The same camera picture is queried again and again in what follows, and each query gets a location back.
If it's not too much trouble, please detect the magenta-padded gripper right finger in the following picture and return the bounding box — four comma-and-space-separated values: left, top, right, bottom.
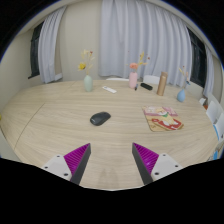
131, 142, 183, 185

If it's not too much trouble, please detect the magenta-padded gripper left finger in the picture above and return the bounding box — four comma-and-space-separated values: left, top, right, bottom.
42, 142, 92, 186

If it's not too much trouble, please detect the black computer mouse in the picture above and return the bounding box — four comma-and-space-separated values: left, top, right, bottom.
89, 111, 112, 127

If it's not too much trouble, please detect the cartoon print mouse pad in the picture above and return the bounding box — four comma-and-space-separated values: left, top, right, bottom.
142, 105, 185, 132

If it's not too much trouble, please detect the blue vase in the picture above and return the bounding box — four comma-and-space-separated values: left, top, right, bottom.
176, 88, 187, 103

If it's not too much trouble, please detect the black rectangular case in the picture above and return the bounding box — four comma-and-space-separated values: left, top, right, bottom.
140, 82, 154, 91

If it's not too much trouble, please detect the bronze thermos bottle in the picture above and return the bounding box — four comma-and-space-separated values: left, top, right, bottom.
156, 70, 169, 97

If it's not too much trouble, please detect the pale green vase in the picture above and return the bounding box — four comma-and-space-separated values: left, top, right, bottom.
83, 74, 94, 93

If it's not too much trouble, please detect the white remote control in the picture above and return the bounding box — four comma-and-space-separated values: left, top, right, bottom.
101, 85, 118, 94

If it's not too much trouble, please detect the pink vase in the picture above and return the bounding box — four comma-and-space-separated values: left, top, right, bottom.
128, 71, 139, 90

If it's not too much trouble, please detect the beige dried flower bunch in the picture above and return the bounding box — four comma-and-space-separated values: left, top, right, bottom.
178, 65, 191, 90

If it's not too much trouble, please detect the yellow dried flower bunch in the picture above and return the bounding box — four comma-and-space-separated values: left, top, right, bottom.
77, 49, 96, 76

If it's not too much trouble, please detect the narrow white curtain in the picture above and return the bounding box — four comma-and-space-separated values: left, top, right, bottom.
202, 44, 215, 98
37, 5, 68, 84

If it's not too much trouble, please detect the dark window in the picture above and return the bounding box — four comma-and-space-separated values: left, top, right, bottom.
186, 27, 208, 89
28, 21, 45, 80

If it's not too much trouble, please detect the wide white curtain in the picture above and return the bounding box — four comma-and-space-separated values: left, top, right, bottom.
98, 0, 194, 88

